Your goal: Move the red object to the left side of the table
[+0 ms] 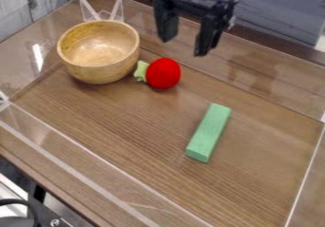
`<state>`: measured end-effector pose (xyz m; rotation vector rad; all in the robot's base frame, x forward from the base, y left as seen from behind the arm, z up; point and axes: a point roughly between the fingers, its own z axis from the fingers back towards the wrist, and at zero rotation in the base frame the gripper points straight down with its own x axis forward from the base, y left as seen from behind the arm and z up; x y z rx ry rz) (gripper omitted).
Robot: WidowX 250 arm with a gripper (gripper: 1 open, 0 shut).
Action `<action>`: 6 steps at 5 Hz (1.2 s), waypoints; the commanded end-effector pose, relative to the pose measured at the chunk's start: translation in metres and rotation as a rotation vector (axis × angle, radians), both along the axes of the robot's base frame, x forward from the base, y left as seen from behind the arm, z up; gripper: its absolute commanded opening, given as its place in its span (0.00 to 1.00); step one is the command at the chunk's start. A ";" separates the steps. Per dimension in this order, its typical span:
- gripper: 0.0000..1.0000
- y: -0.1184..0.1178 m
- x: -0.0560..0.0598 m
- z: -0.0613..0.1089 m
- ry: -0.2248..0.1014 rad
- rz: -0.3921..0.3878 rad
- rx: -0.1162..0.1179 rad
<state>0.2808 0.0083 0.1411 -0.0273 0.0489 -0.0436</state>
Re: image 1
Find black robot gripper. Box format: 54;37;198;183
153;0;238;57

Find red plush strawberry toy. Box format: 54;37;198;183
134;58;182;89

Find light wooden bowl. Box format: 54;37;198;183
56;20;139;85

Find green rectangular foam block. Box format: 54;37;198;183
186;104;232;162

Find clear acrylic corner bracket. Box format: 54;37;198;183
79;0;125;22

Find clear acrylic tray wall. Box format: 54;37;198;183
0;1;325;227

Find black metal table frame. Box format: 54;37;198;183
28;182;87;227

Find black cable loop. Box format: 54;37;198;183
0;199;43;227

